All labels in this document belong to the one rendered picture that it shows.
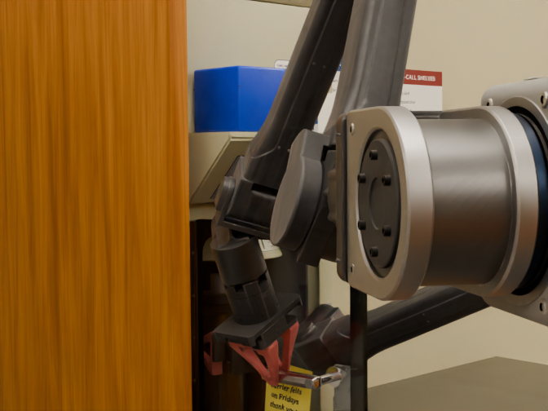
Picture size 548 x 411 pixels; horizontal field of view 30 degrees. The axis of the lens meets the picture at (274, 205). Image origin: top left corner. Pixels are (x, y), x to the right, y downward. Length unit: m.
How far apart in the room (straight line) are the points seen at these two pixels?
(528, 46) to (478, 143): 2.31
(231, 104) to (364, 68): 0.56
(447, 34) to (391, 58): 1.76
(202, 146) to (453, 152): 0.84
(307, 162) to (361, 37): 0.13
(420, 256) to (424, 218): 0.02
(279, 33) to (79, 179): 0.38
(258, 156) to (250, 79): 0.27
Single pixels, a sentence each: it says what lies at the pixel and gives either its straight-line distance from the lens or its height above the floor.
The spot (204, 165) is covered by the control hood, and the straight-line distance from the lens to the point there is 1.41.
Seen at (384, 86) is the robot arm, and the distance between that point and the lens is 0.86.
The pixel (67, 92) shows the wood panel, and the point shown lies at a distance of 1.54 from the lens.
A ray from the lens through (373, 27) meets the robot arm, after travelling 0.88.
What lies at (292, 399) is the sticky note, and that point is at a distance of 1.36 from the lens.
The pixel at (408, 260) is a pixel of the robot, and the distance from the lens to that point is 0.59.
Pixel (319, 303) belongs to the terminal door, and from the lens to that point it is 1.30.
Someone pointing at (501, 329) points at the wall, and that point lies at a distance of 2.85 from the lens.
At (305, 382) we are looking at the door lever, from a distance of 1.27.
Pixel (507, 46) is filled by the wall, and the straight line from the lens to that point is 2.84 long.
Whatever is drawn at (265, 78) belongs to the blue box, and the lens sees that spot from 1.43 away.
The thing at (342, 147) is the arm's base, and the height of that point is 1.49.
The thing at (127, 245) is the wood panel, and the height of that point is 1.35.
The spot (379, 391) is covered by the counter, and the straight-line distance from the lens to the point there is 2.36.
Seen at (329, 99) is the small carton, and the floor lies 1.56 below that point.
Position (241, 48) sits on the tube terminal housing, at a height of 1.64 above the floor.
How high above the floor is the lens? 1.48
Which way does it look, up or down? 3 degrees down
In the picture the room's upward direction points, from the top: 1 degrees counter-clockwise
